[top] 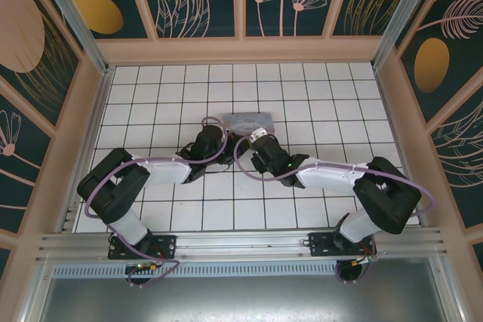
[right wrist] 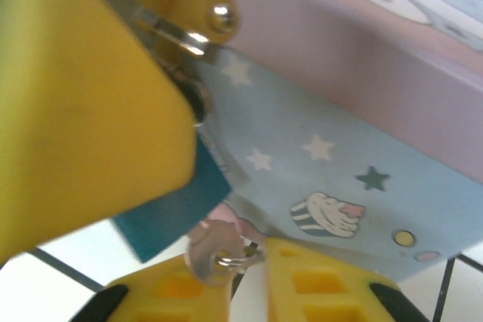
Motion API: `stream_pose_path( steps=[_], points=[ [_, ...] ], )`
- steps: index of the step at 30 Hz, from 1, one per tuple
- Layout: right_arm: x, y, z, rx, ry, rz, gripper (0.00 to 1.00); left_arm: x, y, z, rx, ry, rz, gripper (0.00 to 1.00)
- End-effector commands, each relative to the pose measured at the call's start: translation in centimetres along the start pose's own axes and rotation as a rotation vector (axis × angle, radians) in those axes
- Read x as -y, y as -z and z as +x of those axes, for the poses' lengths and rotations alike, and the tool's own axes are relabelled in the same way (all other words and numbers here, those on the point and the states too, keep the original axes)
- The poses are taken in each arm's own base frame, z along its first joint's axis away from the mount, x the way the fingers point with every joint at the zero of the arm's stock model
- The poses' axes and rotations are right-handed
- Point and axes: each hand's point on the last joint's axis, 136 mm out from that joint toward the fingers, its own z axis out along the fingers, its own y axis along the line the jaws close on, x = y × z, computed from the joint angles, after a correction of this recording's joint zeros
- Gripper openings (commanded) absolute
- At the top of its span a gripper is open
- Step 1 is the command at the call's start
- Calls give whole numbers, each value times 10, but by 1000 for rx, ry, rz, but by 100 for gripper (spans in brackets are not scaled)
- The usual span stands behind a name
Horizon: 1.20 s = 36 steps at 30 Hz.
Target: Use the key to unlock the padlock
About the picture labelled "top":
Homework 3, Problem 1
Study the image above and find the aluminium corner post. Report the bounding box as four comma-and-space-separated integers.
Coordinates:
32, 0, 116, 75
371, 0, 456, 70

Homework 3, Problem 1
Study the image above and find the thin black cable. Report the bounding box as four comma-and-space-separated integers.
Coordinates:
205, 161, 233, 176

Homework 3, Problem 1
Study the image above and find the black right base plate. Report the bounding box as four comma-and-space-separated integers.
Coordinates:
308, 230, 378, 259

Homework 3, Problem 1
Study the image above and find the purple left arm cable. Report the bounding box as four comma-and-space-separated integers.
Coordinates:
85, 116, 229, 289

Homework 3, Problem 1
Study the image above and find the base connector board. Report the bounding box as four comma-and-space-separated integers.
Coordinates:
126, 261, 159, 274
352, 253, 378, 267

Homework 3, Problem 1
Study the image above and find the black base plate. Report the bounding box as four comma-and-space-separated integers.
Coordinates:
308, 230, 378, 259
108, 234, 177, 261

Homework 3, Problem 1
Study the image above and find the grey-blue cloth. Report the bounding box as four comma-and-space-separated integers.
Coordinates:
221, 111, 275, 137

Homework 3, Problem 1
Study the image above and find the aluminium mounting rail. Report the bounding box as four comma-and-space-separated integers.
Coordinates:
35, 225, 446, 263

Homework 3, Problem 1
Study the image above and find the slotted grey cable duct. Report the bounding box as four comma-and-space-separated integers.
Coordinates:
51, 262, 435, 278

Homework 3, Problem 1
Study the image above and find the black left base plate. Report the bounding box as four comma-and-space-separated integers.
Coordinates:
108, 234, 177, 261

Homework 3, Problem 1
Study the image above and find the right base connector board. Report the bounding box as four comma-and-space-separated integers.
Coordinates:
352, 253, 378, 267

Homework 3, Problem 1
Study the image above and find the left base connector board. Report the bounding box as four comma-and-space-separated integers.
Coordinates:
126, 261, 159, 274

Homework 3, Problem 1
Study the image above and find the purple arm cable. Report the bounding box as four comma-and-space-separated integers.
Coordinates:
234, 136, 434, 286
85, 116, 229, 289

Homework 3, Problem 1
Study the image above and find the grey metal sheet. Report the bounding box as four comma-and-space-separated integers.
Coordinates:
35, 275, 456, 322

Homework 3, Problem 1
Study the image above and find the aluminium side rail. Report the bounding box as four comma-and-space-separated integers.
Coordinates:
373, 67, 433, 229
56, 67, 116, 235

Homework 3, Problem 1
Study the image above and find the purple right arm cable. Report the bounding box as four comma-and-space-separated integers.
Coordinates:
234, 136, 434, 286

